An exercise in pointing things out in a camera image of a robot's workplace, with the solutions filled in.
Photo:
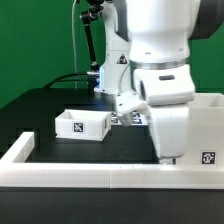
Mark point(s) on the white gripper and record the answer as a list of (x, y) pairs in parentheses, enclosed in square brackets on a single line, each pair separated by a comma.
[(167, 94)]

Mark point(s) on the white drawer cabinet frame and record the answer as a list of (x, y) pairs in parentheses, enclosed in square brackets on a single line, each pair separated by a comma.
[(206, 141)]

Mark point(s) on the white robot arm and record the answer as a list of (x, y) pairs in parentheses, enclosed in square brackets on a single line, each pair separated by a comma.
[(146, 67)]

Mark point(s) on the rear white drawer box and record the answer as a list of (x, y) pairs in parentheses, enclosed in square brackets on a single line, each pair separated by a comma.
[(83, 125)]

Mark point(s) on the fiducial marker sheet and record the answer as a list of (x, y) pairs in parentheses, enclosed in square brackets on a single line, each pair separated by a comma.
[(137, 119)]

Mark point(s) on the white U-shaped table fence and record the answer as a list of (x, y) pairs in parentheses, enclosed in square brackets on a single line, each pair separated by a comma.
[(15, 171)]

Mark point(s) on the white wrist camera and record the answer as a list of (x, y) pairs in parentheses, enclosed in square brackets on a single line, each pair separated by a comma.
[(128, 102)]

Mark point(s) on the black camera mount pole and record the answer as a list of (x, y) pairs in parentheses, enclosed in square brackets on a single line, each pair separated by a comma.
[(87, 17)]

